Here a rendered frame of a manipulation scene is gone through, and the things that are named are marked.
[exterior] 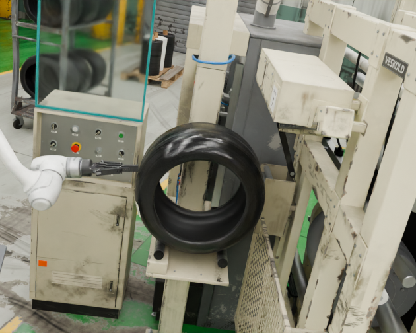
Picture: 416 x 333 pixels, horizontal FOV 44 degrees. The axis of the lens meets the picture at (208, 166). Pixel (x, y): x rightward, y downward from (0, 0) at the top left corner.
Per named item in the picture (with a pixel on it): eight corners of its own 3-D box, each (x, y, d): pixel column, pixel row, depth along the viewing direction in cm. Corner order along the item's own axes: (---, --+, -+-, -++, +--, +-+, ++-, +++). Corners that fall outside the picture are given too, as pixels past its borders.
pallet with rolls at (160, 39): (141, 66, 950) (146, 24, 921) (183, 74, 942) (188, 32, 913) (120, 79, 840) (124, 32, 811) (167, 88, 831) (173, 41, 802)
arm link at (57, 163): (72, 169, 225) (67, 189, 214) (37, 169, 224) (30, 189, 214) (69, 150, 218) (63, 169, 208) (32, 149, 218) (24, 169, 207)
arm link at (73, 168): (70, 153, 220) (84, 154, 220) (72, 173, 223) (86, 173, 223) (65, 162, 211) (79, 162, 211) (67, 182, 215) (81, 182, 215)
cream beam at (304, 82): (253, 80, 226) (260, 47, 221) (309, 88, 228) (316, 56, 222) (271, 122, 170) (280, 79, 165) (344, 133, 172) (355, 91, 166)
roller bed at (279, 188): (249, 214, 268) (261, 162, 257) (277, 217, 269) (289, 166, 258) (253, 233, 250) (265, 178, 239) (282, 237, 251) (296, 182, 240)
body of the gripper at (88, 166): (79, 163, 212) (102, 163, 212) (83, 156, 220) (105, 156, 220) (80, 180, 215) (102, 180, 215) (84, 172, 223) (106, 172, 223)
